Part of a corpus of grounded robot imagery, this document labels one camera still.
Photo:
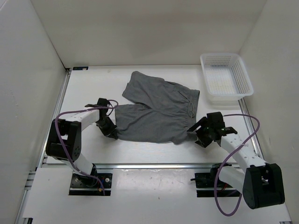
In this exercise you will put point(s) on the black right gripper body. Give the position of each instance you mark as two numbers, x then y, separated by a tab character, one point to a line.
203	133

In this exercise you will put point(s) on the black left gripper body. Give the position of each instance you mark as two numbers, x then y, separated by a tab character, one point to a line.
104	126

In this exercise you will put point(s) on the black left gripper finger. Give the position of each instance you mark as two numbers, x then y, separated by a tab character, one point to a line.
110	124
113	134

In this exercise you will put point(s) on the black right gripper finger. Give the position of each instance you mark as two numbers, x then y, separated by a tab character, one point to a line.
199	127
203	142

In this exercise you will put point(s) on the grey drawstring shorts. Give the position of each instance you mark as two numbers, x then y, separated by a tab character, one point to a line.
160	111

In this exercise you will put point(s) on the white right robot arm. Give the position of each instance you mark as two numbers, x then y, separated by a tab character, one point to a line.
258	182

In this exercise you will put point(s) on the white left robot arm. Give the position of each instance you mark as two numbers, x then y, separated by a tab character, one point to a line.
65	137

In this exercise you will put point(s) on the white perforated plastic basket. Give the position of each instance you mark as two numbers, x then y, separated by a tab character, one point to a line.
226	78

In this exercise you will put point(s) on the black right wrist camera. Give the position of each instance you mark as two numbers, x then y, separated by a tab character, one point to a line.
215	120

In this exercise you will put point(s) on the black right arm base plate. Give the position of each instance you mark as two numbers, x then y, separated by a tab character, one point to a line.
205	187

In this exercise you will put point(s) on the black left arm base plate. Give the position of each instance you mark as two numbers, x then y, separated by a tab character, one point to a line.
81	186

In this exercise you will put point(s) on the front aluminium frame rail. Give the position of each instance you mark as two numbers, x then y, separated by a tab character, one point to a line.
154	166

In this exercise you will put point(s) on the aluminium frame rail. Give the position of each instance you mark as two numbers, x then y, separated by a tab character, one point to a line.
250	125
30	177
154	166

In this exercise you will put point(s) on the left aluminium frame rail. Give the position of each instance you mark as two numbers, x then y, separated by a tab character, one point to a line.
30	177

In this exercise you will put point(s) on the right aluminium frame rail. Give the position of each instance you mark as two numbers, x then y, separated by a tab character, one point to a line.
250	125

